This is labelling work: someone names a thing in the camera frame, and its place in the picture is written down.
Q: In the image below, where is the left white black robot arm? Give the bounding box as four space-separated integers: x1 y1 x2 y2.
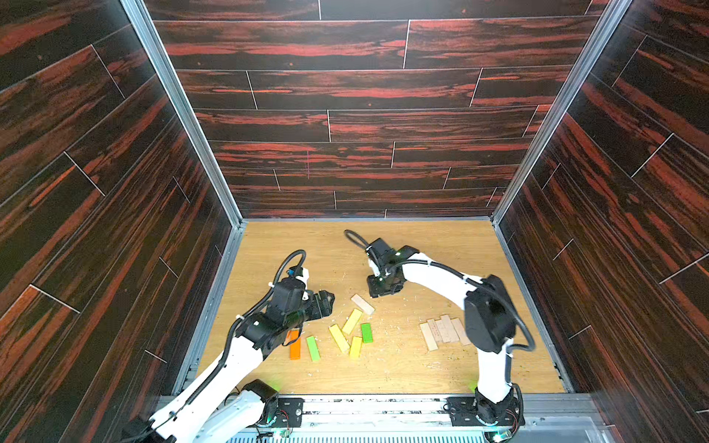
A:
121 249 334 442

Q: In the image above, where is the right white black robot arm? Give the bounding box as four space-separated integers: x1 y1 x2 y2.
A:
345 230 537 429

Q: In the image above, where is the upper orange block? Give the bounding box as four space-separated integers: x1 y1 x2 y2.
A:
284 330 301 346

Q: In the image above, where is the orange block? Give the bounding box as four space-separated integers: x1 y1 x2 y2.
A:
289 339 301 361
284 330 301 346

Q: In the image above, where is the upper yellow block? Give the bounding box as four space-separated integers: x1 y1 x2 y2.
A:
342 309 363 335

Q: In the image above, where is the long light green block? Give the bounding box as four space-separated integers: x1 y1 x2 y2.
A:
306 336 321 362

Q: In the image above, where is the lower orange block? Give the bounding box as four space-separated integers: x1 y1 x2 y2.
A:
289 339 301 361

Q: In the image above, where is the left yellow block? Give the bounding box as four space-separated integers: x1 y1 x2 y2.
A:
329 324 350 354

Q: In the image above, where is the small yellow block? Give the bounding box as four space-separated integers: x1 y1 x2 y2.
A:
349 336 363 360

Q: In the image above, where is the short green block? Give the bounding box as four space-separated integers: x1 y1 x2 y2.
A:
361 323 374 343

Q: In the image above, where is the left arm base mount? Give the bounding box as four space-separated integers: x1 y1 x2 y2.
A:
243 380 305 428

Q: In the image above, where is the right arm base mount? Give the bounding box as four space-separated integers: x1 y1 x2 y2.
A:
443 396 525 427

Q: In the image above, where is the aluminium front rail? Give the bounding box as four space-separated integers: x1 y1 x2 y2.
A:
225 394 617 442

